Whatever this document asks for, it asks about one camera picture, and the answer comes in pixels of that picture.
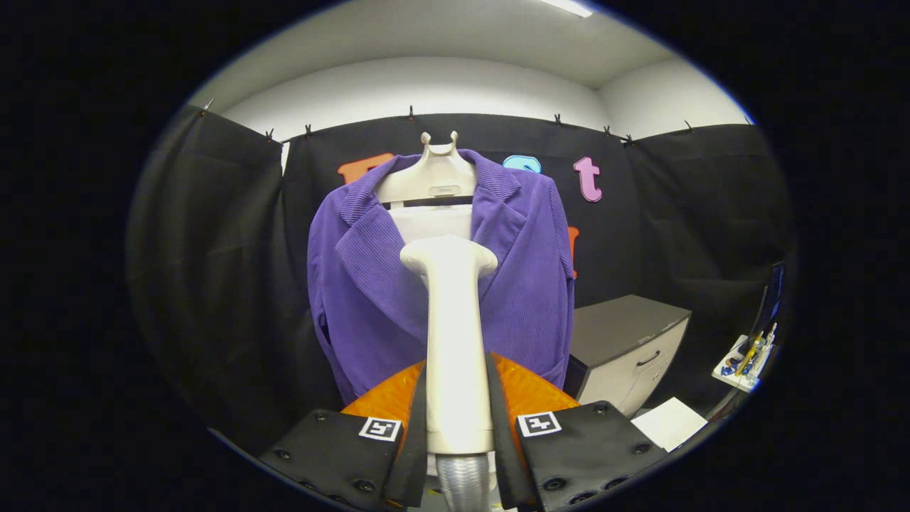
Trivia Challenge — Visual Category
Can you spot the ceiling light panel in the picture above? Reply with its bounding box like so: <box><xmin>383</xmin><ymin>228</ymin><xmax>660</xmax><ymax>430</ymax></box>
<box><xmin>537</xmin><ymin>0</ymin><xmax>594</xmax><ymax>18</ymax></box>

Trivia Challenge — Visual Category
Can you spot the dark monitor screen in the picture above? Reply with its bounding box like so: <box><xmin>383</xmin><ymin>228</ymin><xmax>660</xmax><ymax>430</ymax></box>
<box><xmin>754</xmin><ymin>262</ymin><xmax>786</xmax><ymax>342</ymax></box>

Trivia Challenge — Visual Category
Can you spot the yellow tool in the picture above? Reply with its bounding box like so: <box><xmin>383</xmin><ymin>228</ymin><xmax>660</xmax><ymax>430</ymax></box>
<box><xmin>736</xmin><ymin>331</ymin><xmax>763</xmax><ymax>376</ymax></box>

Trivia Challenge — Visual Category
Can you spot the white garment steamer head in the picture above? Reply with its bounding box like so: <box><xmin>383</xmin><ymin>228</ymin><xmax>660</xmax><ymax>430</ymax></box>
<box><xmin>400</xmin><ymin>236</ymin><xmax>498</xmax><ymax>456</ymax></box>

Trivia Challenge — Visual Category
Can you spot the row of black clips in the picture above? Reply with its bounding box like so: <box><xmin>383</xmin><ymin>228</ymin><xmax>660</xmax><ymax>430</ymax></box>
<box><xmin>199</xmin><ymin>98</ymin><xmax>754</xmax><ymax>143</ymax></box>

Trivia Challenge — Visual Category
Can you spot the purple jacket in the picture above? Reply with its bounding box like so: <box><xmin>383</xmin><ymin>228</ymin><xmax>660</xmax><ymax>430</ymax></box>
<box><xmin>307</xmin><ymin>148</ymin><xmax>577</xmax><ymax>407</ymax></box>

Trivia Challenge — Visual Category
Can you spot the grey cabinet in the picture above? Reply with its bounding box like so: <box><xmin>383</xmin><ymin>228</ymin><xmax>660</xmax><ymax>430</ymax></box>
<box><xmin>565</xmin><ymin>294</ymin><xmax>692</xmax><ymax>419</ymax></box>

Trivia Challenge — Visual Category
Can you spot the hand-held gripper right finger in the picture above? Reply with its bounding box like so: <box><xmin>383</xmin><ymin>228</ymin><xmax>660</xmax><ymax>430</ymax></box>
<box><xmin>487</xmin><ymin>352</ymin><xmax>669</xmax><ymax>512</ymax></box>

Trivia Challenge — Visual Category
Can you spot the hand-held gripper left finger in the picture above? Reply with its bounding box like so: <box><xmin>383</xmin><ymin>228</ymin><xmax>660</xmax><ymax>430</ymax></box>
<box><xmin>257</xmin><ymin>359</ymin><xmax>427</xmax><ymax>512</ymax></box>

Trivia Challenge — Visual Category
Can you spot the white paper sheet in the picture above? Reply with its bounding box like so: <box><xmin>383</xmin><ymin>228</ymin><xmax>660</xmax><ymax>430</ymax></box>
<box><xmin>631</xmin><ymin>397</ymin><xmax>709</xmax><ymax>453</ymax></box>

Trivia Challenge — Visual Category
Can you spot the white side table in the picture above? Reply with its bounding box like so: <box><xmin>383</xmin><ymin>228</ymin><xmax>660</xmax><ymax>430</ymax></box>
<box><xmin>711</xmin><ymin>324</ymin><xmax>779</xmax><ymax>393</ymax></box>

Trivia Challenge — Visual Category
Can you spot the cream garment hanger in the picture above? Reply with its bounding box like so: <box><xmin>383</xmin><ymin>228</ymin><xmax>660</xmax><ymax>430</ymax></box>
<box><xmin>375</xmin><ymin>131</ymin><xmax>477</xmax><ymax>207</ymax></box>

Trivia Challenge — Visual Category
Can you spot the black backdrop cloth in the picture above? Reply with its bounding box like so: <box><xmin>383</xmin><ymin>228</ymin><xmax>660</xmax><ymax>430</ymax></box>
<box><xmin>127</xmin><ymin>103</ymin><xmax>796</xmax><ymax>456</ymax></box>

